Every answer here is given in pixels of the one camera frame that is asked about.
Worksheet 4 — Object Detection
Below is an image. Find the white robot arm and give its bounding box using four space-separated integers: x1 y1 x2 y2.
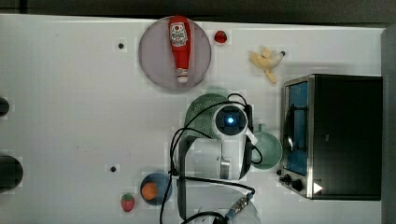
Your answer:
177 102 258 219

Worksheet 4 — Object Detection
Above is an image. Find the green plastic strainer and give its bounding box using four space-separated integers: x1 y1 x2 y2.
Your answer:
183 87 229 138

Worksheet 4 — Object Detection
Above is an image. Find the red ketchup bottle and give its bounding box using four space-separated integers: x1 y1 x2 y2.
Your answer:
168 16 191 83

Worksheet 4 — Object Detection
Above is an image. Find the red strawberry with leaves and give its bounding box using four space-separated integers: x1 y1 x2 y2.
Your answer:
120 193 134 212

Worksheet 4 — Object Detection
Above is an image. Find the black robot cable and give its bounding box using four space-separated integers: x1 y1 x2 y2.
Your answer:
158 92 264 224

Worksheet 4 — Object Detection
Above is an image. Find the grey round plate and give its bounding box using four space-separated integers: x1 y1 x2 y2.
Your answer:
138 17 211 91

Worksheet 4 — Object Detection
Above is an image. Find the blue bowl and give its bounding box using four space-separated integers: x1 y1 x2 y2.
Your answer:
140 173 173 205

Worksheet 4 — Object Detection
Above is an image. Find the orange toy fruit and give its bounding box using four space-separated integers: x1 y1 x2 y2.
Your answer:
141 182 158 201

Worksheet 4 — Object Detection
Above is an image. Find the black utensil cup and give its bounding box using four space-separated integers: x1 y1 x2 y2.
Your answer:
0 156 23 193

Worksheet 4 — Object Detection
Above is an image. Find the black toaster oven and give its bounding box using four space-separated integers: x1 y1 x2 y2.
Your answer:
277 74 383 201

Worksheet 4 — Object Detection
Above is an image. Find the green mug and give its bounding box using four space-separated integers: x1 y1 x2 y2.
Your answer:
252 123 282 170

